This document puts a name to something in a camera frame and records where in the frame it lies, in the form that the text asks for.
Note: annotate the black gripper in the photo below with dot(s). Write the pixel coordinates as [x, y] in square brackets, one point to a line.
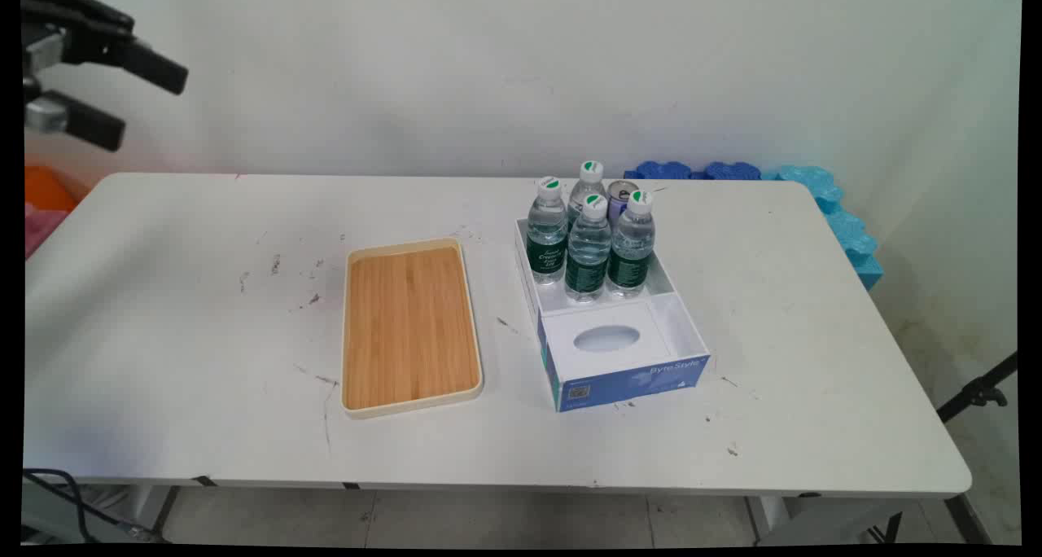
[28, 68]

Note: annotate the water bottle with green label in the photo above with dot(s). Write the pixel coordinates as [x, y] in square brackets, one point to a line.
[546, 239]
[632, 252]
[587, 256]
[588, 184]

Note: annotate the orange object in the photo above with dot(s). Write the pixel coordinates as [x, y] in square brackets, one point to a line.
[47, 189]

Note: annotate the pink object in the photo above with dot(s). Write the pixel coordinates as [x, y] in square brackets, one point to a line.
[41, 225]

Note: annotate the bamboo tray with cream rim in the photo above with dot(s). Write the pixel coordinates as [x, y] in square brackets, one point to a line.
[409, 326]

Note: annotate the purple drink can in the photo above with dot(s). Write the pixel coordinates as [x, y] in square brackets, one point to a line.
[620, 195]

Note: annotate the dark blue foam mat piece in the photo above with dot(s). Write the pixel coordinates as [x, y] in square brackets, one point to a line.
[733, 170]
[663, 169]

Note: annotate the blue and white cardboard box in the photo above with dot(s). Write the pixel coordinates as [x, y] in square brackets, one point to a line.
[627, 361]

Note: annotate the light blue foam mat piece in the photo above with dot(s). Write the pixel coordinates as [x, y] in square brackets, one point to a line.
[810, 184]

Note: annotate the medium blue foam mat piece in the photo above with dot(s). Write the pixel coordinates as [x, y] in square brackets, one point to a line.
[855, 243]

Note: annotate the black tripod stand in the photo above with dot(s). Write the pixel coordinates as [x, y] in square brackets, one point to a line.
[977, 392]

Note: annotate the grey table leg frame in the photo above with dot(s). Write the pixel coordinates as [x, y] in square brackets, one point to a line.
[151, 508]

